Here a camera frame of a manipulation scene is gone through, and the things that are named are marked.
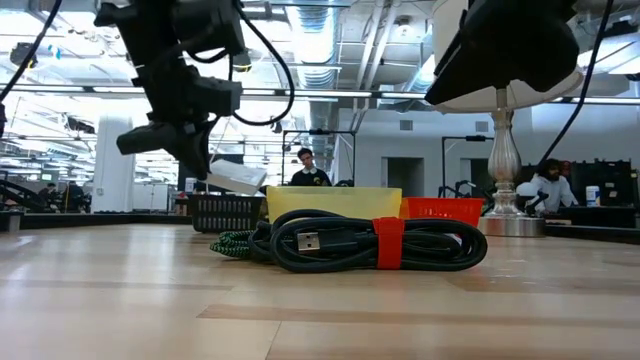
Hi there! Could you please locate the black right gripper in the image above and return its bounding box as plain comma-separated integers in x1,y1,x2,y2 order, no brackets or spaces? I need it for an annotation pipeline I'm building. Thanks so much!
424,0,584,106

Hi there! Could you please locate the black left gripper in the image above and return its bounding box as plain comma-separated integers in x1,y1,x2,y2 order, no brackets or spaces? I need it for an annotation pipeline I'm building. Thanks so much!
116,62,219,181

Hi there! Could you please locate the white cardboard box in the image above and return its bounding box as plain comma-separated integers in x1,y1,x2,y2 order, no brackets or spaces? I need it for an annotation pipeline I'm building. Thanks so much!
206,158,269,196

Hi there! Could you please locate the green black braided cable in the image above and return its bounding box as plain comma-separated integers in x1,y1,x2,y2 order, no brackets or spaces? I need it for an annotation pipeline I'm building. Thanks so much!
209,229,274,261

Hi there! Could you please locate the black cable coil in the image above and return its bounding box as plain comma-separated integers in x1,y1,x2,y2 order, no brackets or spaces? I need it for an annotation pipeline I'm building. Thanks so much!
249,208,489,274

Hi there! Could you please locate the yellow translucent plastic bin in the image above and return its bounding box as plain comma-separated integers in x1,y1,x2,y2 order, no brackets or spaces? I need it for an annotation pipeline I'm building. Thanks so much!
265,185,404,239

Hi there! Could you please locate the white fabric lamp shade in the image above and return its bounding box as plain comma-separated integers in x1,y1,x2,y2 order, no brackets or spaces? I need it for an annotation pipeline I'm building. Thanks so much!
432,0,585,114

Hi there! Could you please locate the white square pillar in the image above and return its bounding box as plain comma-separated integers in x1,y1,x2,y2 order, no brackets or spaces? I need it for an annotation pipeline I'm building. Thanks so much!
91,114,138,214

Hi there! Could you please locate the black slotted plastic basket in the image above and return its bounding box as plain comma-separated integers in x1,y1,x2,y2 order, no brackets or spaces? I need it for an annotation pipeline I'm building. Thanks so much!
188,193,266,234

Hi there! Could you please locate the silver table lamp base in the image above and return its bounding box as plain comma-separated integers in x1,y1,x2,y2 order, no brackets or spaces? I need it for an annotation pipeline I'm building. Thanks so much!
477,87,547,239

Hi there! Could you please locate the person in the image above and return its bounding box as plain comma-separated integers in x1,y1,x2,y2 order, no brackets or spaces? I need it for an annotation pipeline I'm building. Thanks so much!
62,182,87,214
37,182,62,211
516,158,580,214
289,147,333,187

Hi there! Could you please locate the long ceiling light fixture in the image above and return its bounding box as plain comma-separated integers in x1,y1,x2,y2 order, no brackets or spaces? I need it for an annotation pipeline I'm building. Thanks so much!
242,87,436,101

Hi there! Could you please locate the red slotted plastic basket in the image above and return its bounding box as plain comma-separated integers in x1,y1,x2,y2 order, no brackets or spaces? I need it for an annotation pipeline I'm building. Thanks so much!
398,196,485,236

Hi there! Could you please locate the black equipment rack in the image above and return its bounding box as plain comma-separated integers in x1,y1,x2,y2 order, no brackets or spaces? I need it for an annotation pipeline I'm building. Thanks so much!
569,159,640,209

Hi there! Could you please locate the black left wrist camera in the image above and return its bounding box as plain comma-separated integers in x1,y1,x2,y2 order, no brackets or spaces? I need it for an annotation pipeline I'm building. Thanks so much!
192,74,245,119

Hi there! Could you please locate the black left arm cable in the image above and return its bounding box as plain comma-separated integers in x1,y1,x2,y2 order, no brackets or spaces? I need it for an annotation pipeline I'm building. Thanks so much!
232,0,296,126

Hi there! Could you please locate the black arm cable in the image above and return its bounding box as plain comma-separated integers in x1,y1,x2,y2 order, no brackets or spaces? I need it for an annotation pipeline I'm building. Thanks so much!
537,0,616,166
232,0,296,126

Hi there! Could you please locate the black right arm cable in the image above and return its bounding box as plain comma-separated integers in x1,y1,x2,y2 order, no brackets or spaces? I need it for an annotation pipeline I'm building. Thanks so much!
537,0,616,166

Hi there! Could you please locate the silver ceiling air duct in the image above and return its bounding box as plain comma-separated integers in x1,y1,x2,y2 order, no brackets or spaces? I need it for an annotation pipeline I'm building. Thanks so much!
285,0,346,91

